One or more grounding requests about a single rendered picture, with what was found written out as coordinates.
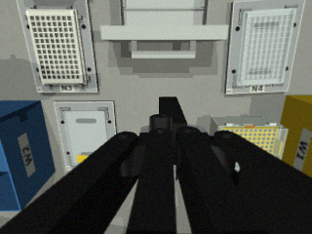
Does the blue open bin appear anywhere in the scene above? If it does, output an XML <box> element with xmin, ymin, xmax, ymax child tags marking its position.
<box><xmin>0</xmin><ymin>100</ymin><xmax>56</xmax><ymax>212</ymax></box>

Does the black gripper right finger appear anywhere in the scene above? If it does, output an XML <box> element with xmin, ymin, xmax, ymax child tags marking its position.
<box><xmin>168</xmin><ymin>97</ymin><xmax>312</xmax><ymax>234</ymax></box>

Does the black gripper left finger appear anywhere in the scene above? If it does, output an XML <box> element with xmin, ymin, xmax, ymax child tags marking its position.
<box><xmin>0</xmin><ymin>97</ymin><xmax>177</xmax><ymax>234</ymax></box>

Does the yellow waste bin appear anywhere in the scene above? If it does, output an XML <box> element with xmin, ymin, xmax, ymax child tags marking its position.
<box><xmin>280</xmin><ymin>95</ymin><xmax>312</xmax><ymax>177</ymax></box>

